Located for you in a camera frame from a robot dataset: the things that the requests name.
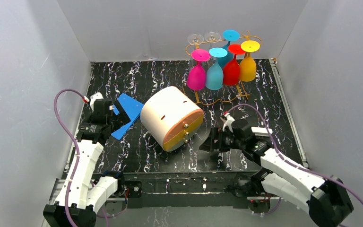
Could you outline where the white cylindrical drawer box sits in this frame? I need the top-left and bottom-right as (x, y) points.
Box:
(140, 86), (204, 152)

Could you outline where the red wine glass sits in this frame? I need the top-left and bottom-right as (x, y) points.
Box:
(223, 44), (246, 86)

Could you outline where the yellow wine glass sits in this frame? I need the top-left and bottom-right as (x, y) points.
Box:
(239, 40), (260, 82)

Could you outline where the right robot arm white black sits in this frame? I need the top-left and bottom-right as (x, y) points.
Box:
(199, 118), (354, 227)

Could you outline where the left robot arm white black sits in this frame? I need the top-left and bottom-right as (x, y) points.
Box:
(43, 98), (130, 227)

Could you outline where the light blue wine glass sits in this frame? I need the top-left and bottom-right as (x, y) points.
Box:
(206, 47), (227, 90)

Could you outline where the magenta wine glass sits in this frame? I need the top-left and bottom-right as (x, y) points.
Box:
(186, 49), (210, 91)

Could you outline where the clear wine glass left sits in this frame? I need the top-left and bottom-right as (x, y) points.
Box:
(185, 34), (204, 55)

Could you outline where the clear wine glass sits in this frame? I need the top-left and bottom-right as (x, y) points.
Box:
(185, 34), (204, 55)
(204, 32), (221, 49)

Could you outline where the clear wine glass right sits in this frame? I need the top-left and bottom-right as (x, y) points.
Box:
(204, 32), (221, 49)

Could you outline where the teal wine glass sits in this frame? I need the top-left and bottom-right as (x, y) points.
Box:
(218, 30), (240, 69)

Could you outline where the blue flat sheet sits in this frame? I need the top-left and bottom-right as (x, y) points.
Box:
(112, 93), (144, 140)

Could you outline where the white oblong case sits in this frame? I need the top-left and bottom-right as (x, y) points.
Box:
(251, 127), (273, 137)

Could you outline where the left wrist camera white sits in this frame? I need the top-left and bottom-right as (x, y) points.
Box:
(89, 92), (104, 111)

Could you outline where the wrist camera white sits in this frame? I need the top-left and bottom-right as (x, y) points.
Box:
(89, 92), (104, 111)
(220, 112), (235, 132)

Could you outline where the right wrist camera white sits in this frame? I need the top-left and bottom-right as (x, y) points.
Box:
(220, 112), (235, 132)

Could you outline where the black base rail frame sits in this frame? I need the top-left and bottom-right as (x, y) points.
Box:
(48, 170), (282, 217)

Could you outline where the gold wire glass rack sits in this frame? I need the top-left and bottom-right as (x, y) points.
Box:
(182, 30), (263, 106)

